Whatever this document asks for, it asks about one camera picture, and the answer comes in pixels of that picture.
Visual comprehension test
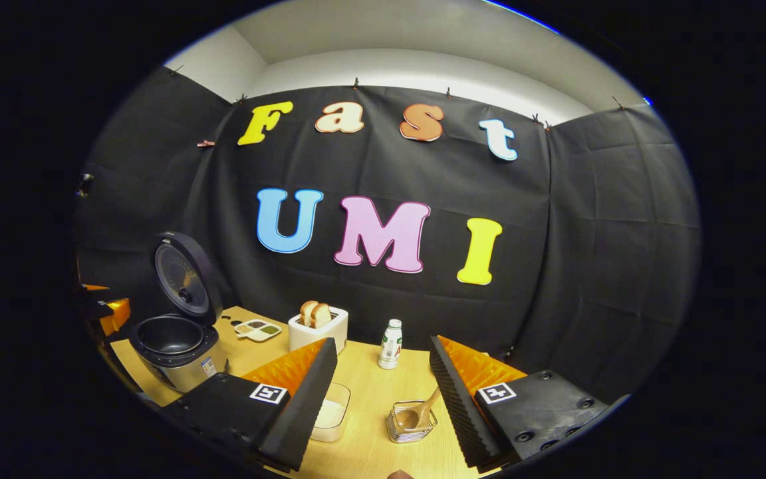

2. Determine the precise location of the silver black rice cooker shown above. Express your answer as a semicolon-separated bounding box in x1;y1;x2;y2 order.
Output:
129;231;228;393

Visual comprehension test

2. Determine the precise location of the white milk bottle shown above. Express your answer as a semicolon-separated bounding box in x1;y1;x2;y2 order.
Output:
378;319;403;370

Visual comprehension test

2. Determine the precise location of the wooden spoon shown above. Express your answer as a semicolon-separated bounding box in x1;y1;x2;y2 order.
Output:
398;388;442;430

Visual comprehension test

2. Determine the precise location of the black backdrop cloth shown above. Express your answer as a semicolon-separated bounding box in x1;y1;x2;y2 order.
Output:
74;67;702;406

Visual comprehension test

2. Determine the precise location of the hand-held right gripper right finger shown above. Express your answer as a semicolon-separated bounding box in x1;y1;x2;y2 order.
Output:
430;335;631;474

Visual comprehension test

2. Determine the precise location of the white toaster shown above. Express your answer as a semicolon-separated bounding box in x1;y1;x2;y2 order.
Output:
288;306;349;354

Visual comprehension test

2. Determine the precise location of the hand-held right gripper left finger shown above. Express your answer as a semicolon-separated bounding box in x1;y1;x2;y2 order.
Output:
157;337;338;473

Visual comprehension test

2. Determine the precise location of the white rice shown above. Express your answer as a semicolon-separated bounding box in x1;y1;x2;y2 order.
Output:
317;399;346;430

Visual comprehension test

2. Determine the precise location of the clear plastic rice box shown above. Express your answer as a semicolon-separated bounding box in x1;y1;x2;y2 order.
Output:
310;381;352;443

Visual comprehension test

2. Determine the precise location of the white divided seasoning dish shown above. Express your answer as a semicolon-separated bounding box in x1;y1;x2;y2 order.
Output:
235;319;283;343

